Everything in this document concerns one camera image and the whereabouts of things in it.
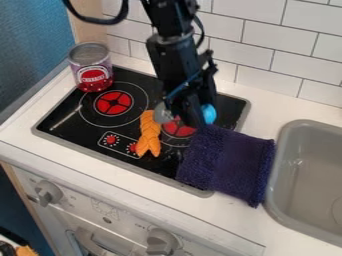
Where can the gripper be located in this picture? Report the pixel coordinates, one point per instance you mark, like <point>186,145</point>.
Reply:
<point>176,66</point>

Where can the blue spoon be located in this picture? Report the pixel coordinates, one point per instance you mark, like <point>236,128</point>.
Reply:
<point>209,114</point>

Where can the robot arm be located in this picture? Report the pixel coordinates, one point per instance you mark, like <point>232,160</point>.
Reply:
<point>171,15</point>

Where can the toy stove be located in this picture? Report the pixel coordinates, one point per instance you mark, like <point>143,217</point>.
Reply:
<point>89,123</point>

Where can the orange toy braided bread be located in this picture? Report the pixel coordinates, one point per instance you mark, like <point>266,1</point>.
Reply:
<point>149,133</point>

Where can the purple cloth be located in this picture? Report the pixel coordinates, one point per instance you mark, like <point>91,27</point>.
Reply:
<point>227,163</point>

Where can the red labelled can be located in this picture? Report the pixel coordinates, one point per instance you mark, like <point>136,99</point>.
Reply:
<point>91,68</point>

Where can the toy sink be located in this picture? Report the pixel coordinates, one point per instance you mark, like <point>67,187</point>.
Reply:
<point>311,186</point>

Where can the orange toy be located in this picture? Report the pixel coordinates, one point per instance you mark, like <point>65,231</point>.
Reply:
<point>26,251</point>

